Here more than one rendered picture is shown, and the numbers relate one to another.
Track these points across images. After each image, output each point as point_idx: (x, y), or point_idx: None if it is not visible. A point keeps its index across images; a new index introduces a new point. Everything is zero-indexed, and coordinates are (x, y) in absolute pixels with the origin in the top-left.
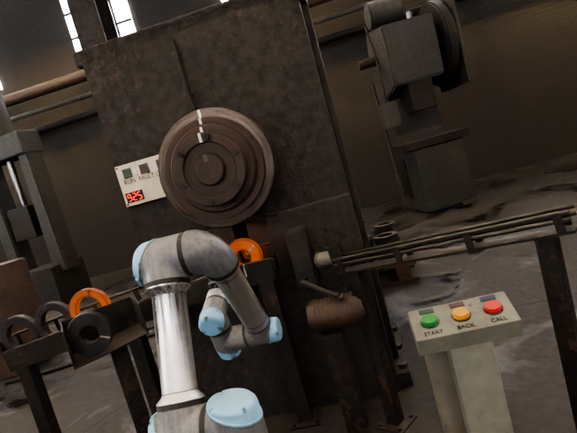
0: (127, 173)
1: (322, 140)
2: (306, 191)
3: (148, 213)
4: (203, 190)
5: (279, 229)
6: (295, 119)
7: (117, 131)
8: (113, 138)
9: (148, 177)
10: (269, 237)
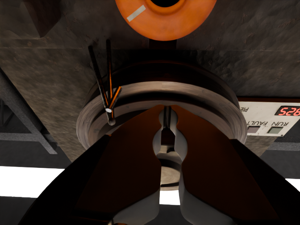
0: (275, 130)
1: (39, 102)
2: (48, 56)
3: (294, 85)
4: (179, 157)
5: (82, 17)
6: (72, 122)
7: (251, 150)
8: (259, 147)
9: (255, 122)
10: (105, 6)
